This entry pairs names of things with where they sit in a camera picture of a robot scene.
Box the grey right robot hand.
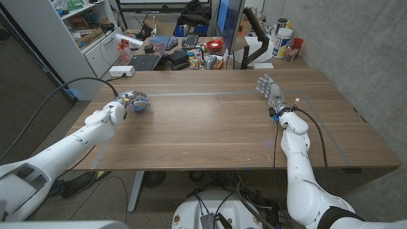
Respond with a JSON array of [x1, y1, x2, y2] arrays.
[[255, 74, 291, 117]]

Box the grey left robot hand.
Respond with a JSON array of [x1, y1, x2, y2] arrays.
[[115, 89, 151, 111]]

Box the blue toy camera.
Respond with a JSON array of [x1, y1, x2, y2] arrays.
[[131, 97, 151, 113]]

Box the white power strip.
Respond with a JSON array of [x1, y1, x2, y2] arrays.
[[109, 65, 136, 78]]

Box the dark open laptop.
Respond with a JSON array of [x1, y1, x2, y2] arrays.
[[127, 37, 171, 72]]

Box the red-lidded jar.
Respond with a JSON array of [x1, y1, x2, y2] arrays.
[[285, 38, 305, 62]]

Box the white wipes canister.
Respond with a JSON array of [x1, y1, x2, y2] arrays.
[[272, 27, 294, 59]]

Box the white roll with orange label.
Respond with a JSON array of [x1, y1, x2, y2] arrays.
[[114, 32, 145, 50]]

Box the black box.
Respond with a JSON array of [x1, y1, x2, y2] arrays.
[[167, 49, 190, 66]]

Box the blue notebook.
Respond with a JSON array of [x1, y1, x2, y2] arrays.
[[148, 35, 179, 47]]

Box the brown cardboard box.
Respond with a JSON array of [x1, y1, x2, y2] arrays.
[[74, 27, 106, 49]]

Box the red bowl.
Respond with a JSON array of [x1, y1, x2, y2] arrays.
[[205, 37, 225, 53]]

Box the black keyboard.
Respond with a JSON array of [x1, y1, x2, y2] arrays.
[[181, 34, 200, 51]]

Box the black computer monitor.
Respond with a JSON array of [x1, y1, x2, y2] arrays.
[[216, 0, 246, 53]]

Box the grey table leg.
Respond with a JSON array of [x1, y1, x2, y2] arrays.
[[127, 170, 146, 213]]

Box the white shelf cabinet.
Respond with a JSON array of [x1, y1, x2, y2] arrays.
[[0, 0, 125, 100]]

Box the black shoe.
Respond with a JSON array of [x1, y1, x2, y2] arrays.
[[47, 170, 98, 200]]

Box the black backpack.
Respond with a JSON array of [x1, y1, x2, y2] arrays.
[[176, 0, 212, 28]]

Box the white robot torso base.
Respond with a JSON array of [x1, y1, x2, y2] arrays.
[[171, 190, 265, 229]]

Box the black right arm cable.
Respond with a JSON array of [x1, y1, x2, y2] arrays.
[[291, 107, 329, 193]]

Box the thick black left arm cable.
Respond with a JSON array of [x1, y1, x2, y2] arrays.
[[0, 76, 120, 163]]

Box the thick black torso cable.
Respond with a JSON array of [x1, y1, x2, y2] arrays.
[[235, 181, 275, 229]]

